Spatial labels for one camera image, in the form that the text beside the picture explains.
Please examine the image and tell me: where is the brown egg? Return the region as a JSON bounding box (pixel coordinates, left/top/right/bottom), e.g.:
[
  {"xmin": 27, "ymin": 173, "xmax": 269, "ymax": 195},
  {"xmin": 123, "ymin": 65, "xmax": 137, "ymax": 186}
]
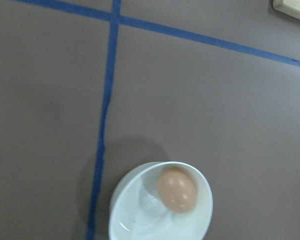
[{"xmin": 157, "ymin": 167, "xmax": 198, "ymax": 214}]

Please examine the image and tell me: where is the white bowl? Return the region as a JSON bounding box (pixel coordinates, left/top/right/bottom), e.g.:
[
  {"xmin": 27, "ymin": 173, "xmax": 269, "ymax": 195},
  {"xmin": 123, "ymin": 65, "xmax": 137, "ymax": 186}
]
[{"xmin": 108, "ymin": 161, "xmax": 213, "ymax": 240}]

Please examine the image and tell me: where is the wooden cutting board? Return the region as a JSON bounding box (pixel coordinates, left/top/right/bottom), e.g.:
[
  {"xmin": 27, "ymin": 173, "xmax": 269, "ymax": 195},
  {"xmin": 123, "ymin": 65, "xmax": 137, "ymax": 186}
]
[{"xmin": 273, "ymin": 0, "xmax": 300, "ymax": 20}]

